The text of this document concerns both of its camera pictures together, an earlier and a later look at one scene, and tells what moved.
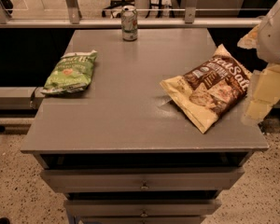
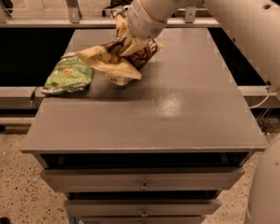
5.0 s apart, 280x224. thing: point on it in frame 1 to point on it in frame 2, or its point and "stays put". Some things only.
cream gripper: (274, 42) to (142, 22)
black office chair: (116, 6) stays put
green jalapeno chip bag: (72, 73) stays put
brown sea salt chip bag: (207, 91) to (118, 67)
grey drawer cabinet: (124, 150) stays put
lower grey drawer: (144, 208) stays put
